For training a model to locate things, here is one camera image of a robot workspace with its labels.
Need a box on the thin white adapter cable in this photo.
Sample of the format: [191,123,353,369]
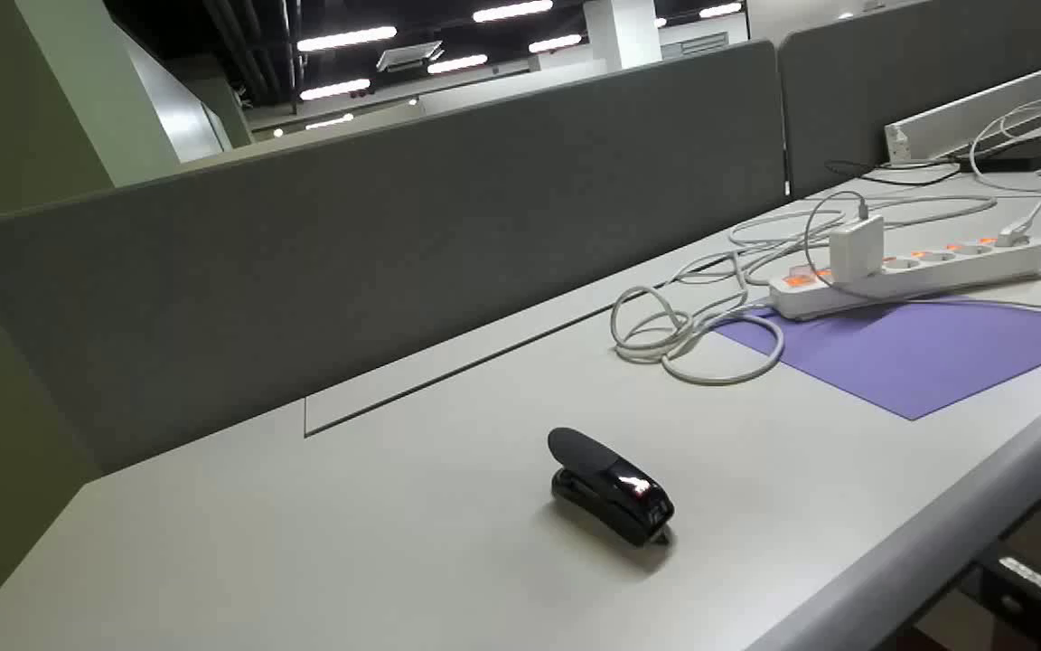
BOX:
[724,187,1001,288]

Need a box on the white square column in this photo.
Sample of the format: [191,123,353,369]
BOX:
[583,0,663,74]

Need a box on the black stapler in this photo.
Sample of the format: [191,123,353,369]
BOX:
[542,422,679,550]

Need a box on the white ceiling light tube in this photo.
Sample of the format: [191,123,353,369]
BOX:
[469,0,557,29]
[297,76,377,105]
[422,50,496,78]
[525,29,589,58]
[292,23,401,58]

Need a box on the coiled white power cable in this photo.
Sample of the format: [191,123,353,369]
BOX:
[606,247,790,391]

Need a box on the white power adapter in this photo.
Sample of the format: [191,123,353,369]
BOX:
[828,214,889,288]

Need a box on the long grey desk divider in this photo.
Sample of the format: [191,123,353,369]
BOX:
[0,35,788,479]

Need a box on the white multi-socket power strip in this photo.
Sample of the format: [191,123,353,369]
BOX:
[765,227,1041,326]

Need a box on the purple paper sheet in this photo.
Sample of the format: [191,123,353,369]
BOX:
[710,297,1041,422]

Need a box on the black power brick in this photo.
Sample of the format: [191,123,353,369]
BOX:
[973,132,1041,173]

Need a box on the white cable tray box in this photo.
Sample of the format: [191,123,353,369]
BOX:
[881,58,1041,170]

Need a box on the black under-desk bracket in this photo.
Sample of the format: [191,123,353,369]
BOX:
[977,550,1041,651]

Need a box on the white plug with cable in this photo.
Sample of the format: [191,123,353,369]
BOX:
[997,177,1041,265]

